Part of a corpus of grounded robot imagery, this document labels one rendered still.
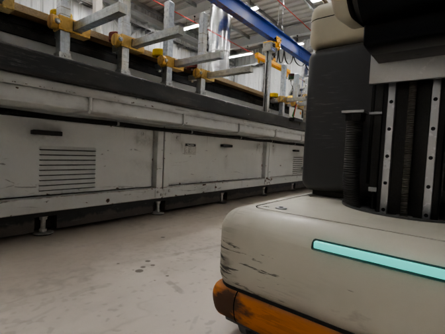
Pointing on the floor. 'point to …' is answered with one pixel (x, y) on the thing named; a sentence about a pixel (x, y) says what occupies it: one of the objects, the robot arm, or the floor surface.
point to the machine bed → (124, 154)
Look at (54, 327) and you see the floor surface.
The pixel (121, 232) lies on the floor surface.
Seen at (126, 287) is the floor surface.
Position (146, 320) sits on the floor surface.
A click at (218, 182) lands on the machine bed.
